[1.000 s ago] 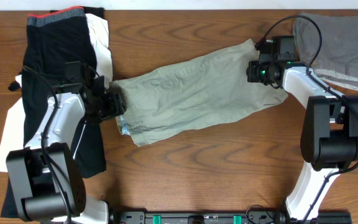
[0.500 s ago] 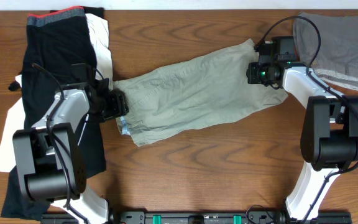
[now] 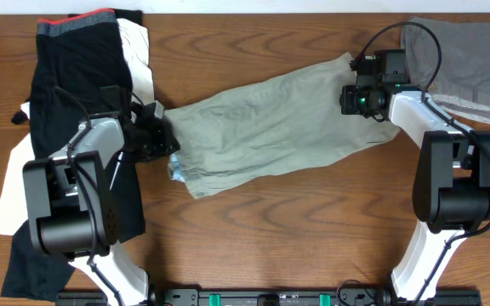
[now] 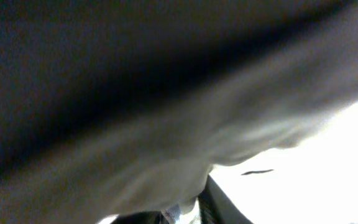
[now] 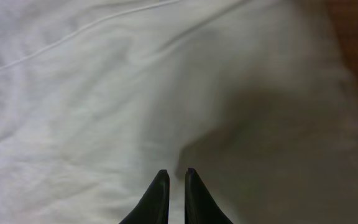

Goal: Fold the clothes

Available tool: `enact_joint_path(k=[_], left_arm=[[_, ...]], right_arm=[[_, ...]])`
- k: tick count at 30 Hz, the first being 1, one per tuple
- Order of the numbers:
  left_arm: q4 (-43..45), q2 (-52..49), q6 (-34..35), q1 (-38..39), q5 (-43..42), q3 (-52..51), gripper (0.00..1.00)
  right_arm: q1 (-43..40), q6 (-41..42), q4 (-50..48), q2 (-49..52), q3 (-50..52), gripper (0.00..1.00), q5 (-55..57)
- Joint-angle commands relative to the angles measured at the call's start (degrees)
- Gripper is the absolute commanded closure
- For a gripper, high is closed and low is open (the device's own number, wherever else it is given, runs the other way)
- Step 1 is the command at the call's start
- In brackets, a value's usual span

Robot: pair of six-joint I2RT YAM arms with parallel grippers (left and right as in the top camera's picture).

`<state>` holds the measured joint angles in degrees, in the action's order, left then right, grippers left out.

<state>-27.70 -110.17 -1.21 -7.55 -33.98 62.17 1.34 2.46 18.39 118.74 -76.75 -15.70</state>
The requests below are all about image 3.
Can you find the khaki green shorts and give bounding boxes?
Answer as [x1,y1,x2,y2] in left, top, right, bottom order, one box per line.
[165,53,400,199]

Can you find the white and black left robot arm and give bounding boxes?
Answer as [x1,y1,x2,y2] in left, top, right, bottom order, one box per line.
[23,101,177,305]

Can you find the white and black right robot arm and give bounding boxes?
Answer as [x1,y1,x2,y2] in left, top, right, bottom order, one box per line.
[339,84,490,305]

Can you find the folded grey shorts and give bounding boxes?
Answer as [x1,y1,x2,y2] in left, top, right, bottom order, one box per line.
[401,17,490,124]

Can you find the black pants with red waistband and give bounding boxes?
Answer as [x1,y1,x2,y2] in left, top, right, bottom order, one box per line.
[1,8,144,302]

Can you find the white garment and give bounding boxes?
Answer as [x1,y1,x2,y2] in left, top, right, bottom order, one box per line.
[0,18,155,236]

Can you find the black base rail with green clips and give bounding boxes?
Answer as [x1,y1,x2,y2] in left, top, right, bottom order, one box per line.
[54,286,482,306]

